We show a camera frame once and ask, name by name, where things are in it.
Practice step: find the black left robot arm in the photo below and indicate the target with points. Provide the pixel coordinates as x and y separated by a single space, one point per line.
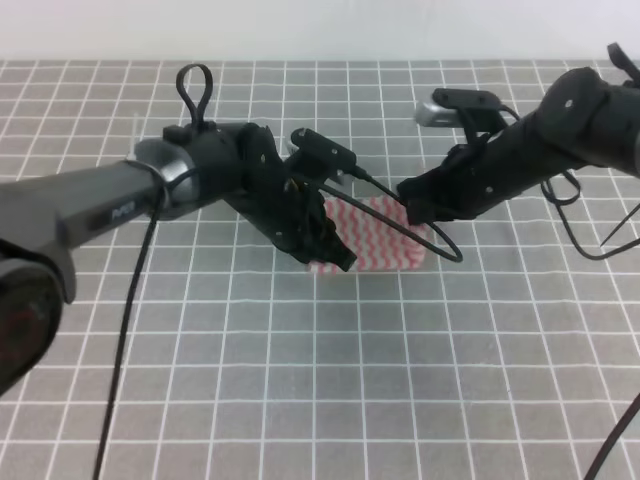
43 220

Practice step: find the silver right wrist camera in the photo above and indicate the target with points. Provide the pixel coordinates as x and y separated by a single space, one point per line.
456 108

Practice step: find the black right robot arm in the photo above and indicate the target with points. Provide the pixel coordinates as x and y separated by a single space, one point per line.
581 121

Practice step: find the pink white wavy striped towel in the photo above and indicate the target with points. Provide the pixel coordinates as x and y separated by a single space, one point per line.
377 246

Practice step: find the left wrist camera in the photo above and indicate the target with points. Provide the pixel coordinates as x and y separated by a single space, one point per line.
317 157

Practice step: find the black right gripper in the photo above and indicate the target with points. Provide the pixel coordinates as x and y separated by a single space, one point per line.
478 177

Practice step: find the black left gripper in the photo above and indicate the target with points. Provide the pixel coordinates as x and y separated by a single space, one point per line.
290 216

